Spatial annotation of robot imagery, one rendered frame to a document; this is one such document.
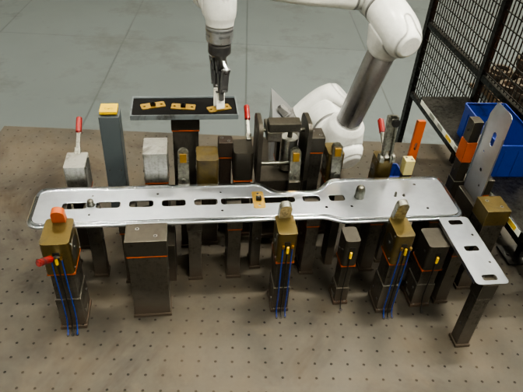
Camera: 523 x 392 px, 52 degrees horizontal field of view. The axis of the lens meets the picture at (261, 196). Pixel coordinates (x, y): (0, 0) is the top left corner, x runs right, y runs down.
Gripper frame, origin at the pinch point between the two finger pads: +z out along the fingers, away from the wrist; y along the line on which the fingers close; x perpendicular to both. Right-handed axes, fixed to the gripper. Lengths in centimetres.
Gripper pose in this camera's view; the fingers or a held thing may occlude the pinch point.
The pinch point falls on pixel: (219, 98)
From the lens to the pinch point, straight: 188.2
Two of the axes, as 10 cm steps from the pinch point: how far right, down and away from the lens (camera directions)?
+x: 9.0, -2.3, 3.8
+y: 4.4, 5.7, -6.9
